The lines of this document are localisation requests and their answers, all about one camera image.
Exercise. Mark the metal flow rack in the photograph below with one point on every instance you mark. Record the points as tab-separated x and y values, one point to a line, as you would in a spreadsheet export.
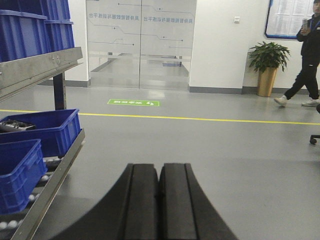
15	77

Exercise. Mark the blue bin lower front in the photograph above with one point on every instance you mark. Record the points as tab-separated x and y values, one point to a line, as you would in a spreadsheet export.
21	168

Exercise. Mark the white wall switch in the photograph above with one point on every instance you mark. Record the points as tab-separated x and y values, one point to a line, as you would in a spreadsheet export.
236	19

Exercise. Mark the blue bin upper left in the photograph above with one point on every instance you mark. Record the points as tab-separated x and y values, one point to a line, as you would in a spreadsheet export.
22	35

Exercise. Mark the blue framed notice board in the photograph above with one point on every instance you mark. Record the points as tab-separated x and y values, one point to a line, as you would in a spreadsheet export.
285	18

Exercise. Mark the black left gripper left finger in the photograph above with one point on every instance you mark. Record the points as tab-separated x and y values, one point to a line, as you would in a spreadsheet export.
128	211

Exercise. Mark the green floor sign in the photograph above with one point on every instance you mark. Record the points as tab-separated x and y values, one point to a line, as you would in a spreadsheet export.
131	102

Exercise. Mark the glass double door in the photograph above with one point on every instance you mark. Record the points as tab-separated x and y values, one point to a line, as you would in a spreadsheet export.
140	44

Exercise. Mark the blue bin upper right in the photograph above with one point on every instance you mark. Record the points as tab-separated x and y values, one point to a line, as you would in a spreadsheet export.
58	24

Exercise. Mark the walking person in black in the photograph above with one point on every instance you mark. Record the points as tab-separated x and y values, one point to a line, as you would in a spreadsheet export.
309	35

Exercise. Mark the blue bin with parts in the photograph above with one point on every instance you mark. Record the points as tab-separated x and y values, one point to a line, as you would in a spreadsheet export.
56	129

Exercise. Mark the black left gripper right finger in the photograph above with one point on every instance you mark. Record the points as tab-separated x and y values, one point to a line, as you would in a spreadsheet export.
185	211

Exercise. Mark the potted green plant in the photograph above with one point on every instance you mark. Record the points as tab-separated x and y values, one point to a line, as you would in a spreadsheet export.
265	59

